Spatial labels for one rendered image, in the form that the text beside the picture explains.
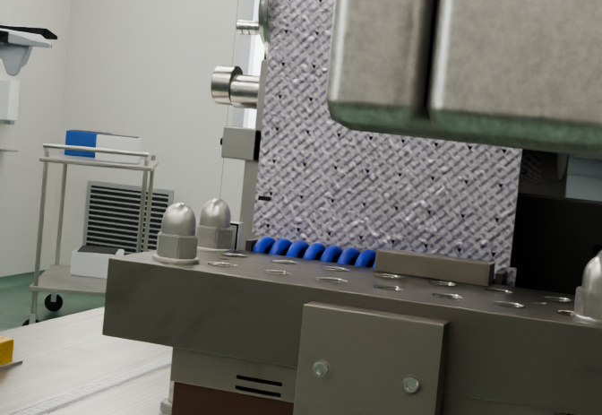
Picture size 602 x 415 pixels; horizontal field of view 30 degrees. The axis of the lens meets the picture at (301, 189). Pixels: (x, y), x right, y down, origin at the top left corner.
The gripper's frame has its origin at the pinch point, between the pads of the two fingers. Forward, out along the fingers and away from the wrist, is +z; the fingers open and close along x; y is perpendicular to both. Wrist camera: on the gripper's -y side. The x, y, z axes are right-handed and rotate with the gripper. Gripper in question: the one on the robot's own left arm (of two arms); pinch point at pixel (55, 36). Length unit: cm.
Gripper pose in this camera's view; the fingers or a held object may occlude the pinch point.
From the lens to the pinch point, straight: 160.9
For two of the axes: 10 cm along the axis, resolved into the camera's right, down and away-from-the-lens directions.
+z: 9.8, 0.9, 1.8
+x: 1.6, 2.0, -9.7
